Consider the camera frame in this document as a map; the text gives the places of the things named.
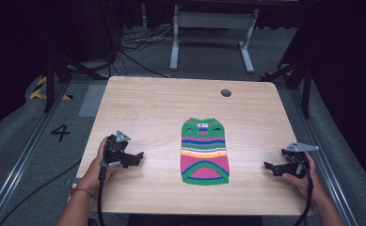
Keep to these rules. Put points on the grey floor plate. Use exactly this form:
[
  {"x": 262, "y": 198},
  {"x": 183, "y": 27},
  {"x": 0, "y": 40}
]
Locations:
[{"x": 92, "y": 100}]

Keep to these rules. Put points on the person's right hand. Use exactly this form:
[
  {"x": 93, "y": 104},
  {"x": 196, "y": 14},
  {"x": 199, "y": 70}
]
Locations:
[{"x": 315, "y": 186}]

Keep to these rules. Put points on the metal floor rail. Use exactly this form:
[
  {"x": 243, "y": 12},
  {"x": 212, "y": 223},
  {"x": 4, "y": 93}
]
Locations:
[
  {"x": 328, "y": 163},
  {"x": 20, "y": 163}
]

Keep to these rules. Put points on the black metal stand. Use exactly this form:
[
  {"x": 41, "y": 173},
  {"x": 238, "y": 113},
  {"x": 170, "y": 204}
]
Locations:
[
  {"x": 296, "y": 75},
  {"x": 61, "y": 73}
]

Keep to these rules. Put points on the white metal desk frame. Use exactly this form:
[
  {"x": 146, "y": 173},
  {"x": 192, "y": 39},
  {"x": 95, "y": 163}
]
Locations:
[{"x": 213, "y": 20}]

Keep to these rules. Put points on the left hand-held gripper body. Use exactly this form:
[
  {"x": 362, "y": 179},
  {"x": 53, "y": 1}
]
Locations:
[{"x": 114, "y": 147}]

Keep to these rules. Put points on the striped knitted pet sweater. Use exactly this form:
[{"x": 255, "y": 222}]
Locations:
[{"x": 204, "y": 152}]

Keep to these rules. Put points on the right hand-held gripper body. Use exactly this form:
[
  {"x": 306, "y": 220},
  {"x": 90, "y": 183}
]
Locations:
[{"x": 296, "y": 163}]

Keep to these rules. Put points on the person's left hand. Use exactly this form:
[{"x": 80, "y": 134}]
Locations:
[{"x": 92, "y": 174}]

